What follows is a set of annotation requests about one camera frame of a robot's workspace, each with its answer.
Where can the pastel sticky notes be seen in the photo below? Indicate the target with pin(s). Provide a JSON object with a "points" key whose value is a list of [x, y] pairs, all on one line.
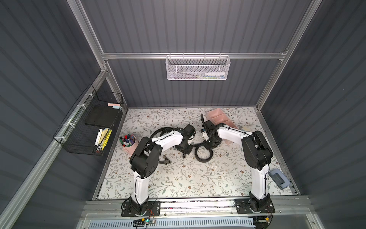
{"points": [[114, 106]]}

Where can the beige blue eraser block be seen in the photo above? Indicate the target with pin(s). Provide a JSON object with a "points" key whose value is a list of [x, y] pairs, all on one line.
{"points": [[246, 129]]}

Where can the white marker in basket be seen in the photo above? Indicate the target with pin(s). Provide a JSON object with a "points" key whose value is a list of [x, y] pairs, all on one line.
{"points": [[97, 140]]}

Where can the black wire wall basket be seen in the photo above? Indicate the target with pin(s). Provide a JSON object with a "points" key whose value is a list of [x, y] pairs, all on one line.
{"points": [[91, 126]]}

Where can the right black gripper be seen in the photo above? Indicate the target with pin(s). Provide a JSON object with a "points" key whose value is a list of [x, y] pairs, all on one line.
{"points": [[207, 126]]}

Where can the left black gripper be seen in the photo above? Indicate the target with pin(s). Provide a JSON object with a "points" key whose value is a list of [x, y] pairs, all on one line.
{"points": [[184, 147]]}

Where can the yellow highlighter pack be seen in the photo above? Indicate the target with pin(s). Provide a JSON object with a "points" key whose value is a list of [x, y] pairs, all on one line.
{"points": [[106, 133]]}

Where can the short black leather belt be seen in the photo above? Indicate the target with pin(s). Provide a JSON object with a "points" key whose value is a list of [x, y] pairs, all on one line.
{"points": [[162, 131]]}

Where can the pink compartment storage tray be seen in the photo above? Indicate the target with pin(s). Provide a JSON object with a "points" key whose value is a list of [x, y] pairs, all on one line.
{"points": [[217, 116]]}

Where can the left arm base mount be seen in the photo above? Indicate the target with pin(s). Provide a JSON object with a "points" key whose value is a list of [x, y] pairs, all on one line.
{"points": [[149, 208]]}

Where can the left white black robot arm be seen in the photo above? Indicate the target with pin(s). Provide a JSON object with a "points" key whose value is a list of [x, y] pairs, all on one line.
{"points": [[146, 157]]}

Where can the long black leather belt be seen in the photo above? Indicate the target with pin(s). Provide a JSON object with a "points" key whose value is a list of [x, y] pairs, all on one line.
{"points": [[202, 154]]}

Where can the pink pen cup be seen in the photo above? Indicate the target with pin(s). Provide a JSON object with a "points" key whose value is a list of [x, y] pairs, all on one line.
{"points": [[129, 143]]}

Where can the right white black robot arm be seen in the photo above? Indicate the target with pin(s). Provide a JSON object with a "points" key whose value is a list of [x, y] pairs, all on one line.
{"points": [[257, 154]]}

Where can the black notebook in basket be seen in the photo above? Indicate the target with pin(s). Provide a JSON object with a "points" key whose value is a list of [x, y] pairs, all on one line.
{"points": [[101, 116]]}

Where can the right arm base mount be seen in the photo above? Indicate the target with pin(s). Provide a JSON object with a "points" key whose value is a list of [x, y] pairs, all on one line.
{"points": [[253, 205]]}

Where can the white wire mesh basket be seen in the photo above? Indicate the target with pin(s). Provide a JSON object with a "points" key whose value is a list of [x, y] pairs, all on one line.
{"points": [[197, 67]]}

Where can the grey blue stapler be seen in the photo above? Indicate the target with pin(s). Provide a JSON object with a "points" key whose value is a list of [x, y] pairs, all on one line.
{"points": [[279, 178]]}

